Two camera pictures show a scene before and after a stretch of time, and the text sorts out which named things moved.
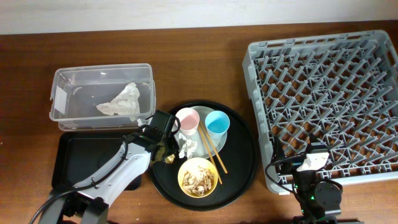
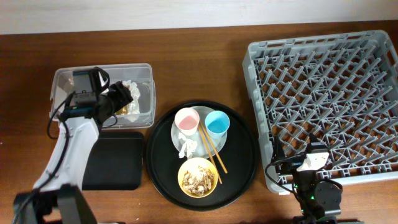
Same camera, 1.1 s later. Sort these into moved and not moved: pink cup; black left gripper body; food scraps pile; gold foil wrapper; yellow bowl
Moved: gold foil wrapper; black left gripper body
Not moved: yellow bowl; food scraps pile; pink cup
